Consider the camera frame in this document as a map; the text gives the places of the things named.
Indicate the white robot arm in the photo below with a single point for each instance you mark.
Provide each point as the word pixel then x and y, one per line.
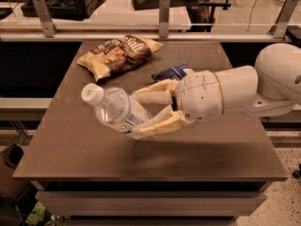
pixel 269 88

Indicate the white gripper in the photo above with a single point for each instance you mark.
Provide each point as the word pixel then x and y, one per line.
pixel 200 94

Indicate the middle metal rail bracket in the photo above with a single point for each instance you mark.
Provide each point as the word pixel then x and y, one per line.
pixel 164 6

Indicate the brown bin at left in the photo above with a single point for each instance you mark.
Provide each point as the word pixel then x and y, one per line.
pixel 9 160

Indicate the clear blue-labelled plastic bottle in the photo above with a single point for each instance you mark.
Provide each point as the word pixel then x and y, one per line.
pixel 115 108

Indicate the blue chip bag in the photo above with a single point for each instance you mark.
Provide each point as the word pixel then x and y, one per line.
pixel 173 73

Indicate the black tray on far table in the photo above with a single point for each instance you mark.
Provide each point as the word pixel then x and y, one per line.
pixel 77 10

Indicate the left metal rail bracket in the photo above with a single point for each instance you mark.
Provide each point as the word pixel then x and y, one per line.
pixel 47 25

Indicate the right metal rail bracket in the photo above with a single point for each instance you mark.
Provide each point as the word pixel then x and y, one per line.
pixel 281 24

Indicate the yellow brown chip bag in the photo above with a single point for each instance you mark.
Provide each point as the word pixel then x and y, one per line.
pixel 118 55

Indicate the metal rail bracket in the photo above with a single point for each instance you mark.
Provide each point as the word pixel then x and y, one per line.
pixel 47 25
pixel 281 24
pixel 164 6

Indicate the grey table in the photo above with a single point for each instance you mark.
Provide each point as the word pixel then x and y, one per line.
pixel 210 172

